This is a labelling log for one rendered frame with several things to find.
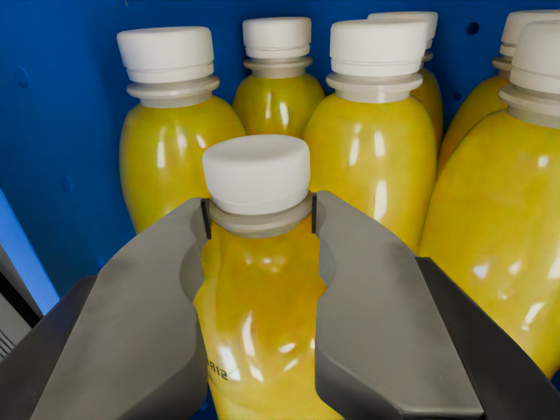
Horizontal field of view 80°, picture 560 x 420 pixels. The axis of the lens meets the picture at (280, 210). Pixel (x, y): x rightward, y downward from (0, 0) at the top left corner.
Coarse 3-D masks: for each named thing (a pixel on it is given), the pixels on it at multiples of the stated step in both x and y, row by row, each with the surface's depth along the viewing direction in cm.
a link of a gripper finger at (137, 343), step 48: (144, 240) 10; (192, 240) 9; (96, 288) 8; (144, 288) 8; (192, 288) 10; (96, 336) 7; (144, 336) 7; (192, 336) 7; (48, 384) 6; (96, 384) 6; (144, 384) 6; (192, 384) 7
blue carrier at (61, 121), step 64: (0, 0) 11; (64, 0) 14; (128, 0) 17; (192, 0) 19; (256, 0) 21; (320, 0) 22; (384, 0) 22; (448, 0) 21; (512, 0) 19; (0, 64) 11; (64, 64) 14; (320, 64) 25; (448, 64) 23; (0, 128) 10; (64, 128) 14; (0, 192) 10; (64, 192) 14; (64, 256) 13
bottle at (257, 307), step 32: (224, 224) 12; (256, 224) 11; (288, 224) 12; (224, 256) 12; (256, 256) 12; (288, 256) 12; (224, 288) 12; (256, 288) 12; (288, 288) 12; (320, 288) 12; (224, 320) 12; (256, 320) 12; (288, 320) 12; (224, 352) 13; (256, 352) 12; (288, 352) 12; (224, 384) 14; (256, 384) 13; (288, 384) 13; (224, 416) 15; (256, 416) 14; (288, 416) 14; (320, 416) 14
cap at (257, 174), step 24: (216, 144) 13; (240, 144) 13; (264, 144) 13; (288, 144) 12; (216, 168) 11; (240, 168) 11; (264, 168) 11; (288, 168) 11; (216, 192) 12; (240, 192) 11; (264, 192) 11; (288, 192) 11
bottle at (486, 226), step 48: (528, 96) 11; (480, 144) 12; (528, 144) 11; (432, 192) 15; (480, 192) 12; (528, 192) 11; (432, 240) 14; (480, 240) 12; (528, 240) 11; (480, 288) 13; (528, 288) 12; (528, 336) 13
